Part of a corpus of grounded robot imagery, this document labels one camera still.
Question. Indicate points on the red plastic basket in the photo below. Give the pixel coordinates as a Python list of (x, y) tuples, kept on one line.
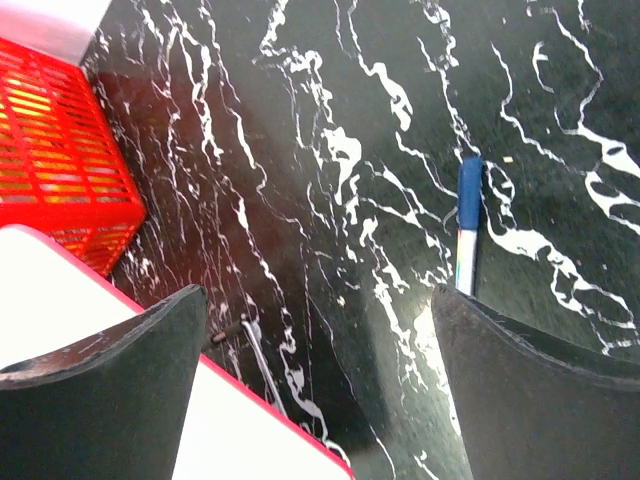
[(61, 171)]

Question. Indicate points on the blue whiteboard marker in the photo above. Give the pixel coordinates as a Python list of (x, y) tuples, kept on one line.
[(468, 214)]

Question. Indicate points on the pink framed whiteboard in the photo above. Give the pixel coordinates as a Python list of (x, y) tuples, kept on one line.
[(49, 300)]

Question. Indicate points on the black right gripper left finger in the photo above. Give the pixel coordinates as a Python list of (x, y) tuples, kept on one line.
[(109, 406)]

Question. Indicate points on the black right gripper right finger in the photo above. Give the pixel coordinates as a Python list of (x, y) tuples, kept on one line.
[(532, 405)]

